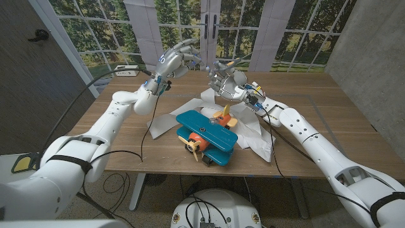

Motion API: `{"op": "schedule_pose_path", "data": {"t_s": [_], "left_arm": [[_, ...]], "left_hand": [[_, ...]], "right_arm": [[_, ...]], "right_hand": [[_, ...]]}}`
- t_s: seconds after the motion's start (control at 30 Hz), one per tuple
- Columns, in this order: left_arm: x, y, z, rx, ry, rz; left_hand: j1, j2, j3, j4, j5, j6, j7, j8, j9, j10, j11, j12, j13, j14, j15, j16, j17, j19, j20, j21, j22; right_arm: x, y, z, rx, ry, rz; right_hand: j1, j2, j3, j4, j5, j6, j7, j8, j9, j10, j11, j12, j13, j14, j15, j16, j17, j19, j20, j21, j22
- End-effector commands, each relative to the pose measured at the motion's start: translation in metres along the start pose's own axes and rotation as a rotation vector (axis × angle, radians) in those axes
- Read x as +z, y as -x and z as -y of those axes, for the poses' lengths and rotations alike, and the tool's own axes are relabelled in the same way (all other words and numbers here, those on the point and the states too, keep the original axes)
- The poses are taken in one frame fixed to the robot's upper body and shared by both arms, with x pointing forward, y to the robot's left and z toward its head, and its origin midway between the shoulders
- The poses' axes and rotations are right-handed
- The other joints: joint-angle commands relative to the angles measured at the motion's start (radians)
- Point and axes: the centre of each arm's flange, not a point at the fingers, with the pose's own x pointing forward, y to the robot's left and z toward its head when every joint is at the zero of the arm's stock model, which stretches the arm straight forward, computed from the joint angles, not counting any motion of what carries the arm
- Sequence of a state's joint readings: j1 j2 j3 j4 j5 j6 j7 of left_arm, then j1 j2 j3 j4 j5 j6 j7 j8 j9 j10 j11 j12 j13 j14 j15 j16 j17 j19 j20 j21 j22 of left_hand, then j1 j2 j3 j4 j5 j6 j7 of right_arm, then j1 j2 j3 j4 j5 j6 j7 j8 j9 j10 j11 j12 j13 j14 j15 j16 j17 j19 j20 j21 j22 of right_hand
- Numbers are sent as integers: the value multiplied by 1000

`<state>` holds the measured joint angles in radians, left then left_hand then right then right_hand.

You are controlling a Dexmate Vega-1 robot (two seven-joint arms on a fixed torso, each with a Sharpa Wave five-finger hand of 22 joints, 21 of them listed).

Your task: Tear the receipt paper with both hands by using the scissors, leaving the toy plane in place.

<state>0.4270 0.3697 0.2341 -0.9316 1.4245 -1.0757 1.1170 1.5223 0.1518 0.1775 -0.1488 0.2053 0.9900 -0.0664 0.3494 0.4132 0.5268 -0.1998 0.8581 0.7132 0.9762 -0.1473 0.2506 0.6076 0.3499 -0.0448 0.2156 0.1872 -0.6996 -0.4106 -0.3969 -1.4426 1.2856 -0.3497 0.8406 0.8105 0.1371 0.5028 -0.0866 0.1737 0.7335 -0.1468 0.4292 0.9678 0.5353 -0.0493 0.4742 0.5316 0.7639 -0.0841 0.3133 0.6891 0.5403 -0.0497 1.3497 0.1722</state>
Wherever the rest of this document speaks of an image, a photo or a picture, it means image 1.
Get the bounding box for black wall door handle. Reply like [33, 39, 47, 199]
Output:
[27, 29, 50, 42]

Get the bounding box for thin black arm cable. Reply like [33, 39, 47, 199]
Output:
[261, 107, 373, 216]
[82, 93, 161, 197]

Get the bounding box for teal orange toy plane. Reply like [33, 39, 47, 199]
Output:
[175, 104, 239, 167]

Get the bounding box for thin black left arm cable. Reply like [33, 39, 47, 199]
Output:
[82, 93, 161, 197]

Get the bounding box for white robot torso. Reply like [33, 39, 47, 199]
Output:
[170, 188, 263, 228]

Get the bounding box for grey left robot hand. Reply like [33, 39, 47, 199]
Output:
[144, 37, 205, 96]

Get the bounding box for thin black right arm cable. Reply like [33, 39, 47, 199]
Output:
[261, 107, 373, 216]

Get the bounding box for white receipt paper strip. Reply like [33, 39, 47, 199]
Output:
[147, 87, 276, 163]

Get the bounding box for orange-handled scissors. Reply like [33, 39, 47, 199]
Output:
[218, 52, 254, 72]

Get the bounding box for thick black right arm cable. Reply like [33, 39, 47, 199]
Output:
[261, 109, 317, 164]

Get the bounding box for black round floor object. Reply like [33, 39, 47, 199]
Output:
[145, 173, 168, 187]

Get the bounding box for printed forest window backdrop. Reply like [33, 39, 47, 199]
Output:
[47, 0, 358, 80]

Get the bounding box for white table leg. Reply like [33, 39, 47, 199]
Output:
[289, 178, 311, 220]
[128, 172, 147, 212]

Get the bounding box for yellow black floor object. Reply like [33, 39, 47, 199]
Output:
[11, 153, 42, 174]

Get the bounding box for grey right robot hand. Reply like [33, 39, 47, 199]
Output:
[207, 58, 266, 111]

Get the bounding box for white power strip box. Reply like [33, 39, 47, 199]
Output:
[113, 65, 140, 77]

